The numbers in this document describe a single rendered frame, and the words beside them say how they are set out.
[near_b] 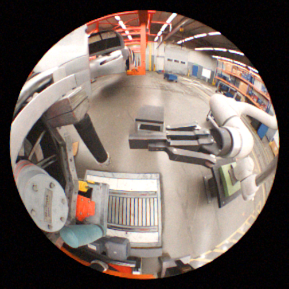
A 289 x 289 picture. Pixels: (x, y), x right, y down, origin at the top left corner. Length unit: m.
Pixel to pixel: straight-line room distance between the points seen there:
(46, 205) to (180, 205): 1.02
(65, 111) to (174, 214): 1.03
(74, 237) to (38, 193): 0.19
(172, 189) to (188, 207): 0.28
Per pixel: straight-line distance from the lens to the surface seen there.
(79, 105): 0.16
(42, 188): 0.20
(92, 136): 0.19
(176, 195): 1.03
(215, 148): 0.22
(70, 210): 0.48
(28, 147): 0.59
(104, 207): 0.87
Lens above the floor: 0.97
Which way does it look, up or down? 51 degrees down
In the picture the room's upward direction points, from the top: straight up
